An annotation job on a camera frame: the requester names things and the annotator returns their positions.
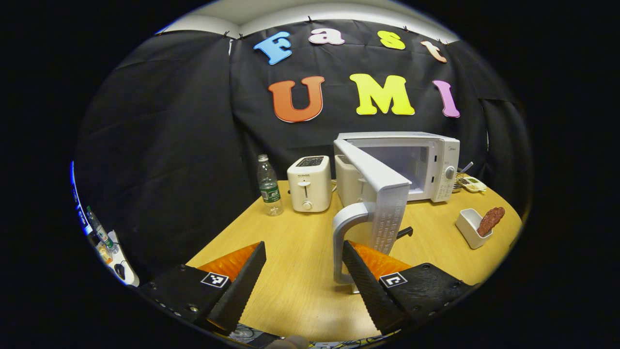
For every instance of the clear plastic water bottle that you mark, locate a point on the clear plastic water bottle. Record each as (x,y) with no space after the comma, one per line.
(270,194)

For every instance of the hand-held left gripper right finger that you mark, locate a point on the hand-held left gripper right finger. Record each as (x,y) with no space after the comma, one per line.
(368,291)

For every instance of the black computer mouse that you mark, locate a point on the black computer mouse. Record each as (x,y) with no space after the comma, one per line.
(120,271)

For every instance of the white microwave oven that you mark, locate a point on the white microwave oven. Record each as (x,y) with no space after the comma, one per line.
(387,203)

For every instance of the white rectangular container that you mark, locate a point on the white rectangular container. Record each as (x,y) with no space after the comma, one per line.
(467,225)

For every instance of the brown meat slice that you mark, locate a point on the brown meat slice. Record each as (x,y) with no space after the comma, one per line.
(490,220)

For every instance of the white side table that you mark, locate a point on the white side table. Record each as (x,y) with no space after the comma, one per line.
(128,274)

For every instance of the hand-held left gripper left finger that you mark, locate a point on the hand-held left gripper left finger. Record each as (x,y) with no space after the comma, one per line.
(244,291)

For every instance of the white toaster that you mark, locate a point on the white toaster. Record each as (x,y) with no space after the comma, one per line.
(310,194)

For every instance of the small green-label bottle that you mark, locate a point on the small green-label bottle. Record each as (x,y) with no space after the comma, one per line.
(100,232)

